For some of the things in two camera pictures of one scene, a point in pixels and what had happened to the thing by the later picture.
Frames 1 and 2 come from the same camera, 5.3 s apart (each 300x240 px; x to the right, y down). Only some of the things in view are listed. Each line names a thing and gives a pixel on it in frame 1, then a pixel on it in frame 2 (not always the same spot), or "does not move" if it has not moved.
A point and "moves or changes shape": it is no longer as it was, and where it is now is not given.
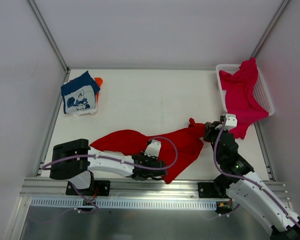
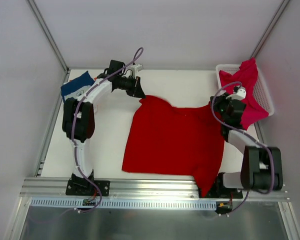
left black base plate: (98, 188) does not move
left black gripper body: (159, 167) → (136, 86)
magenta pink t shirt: (242, 99) does not move
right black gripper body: (211, 130) → (217, 103)
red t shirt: (189, 140) moves or changes shape
